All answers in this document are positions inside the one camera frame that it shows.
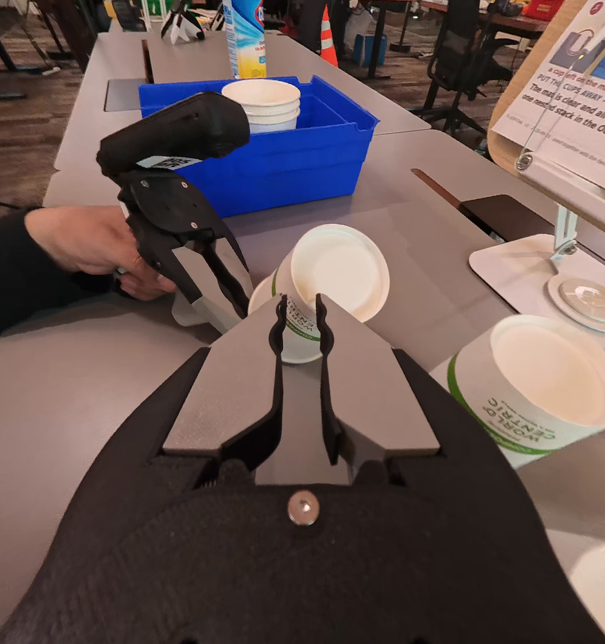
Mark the red box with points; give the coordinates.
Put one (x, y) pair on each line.
(541, 9)

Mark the black office chair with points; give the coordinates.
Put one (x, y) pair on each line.
(458, 30)

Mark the cleaning wipes canister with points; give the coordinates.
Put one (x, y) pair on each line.
(244, 40)

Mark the black and white handheld device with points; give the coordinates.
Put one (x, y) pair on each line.
(181, 27)

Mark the person's left forearm black sleeve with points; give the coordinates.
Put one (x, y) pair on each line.
(10, 281)

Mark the blue floor box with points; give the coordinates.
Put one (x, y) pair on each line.
(369, 50)

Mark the white and wood document stand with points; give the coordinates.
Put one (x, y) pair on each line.
(508, 271)

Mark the person's left hand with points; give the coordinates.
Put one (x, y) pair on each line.
(91, 241)

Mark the printed instruction sheet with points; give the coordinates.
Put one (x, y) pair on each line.
(584, 126)

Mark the orange traffic cone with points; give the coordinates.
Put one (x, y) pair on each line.
(329, 40)

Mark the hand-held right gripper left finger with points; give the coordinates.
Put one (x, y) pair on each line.
(232, 397)

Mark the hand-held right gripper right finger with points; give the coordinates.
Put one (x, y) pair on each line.
(373, 402)

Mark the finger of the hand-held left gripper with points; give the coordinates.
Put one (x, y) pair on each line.
(217, 314)
(224, 276)

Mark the blue plastic bin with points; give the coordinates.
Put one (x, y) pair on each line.
(292, 171)

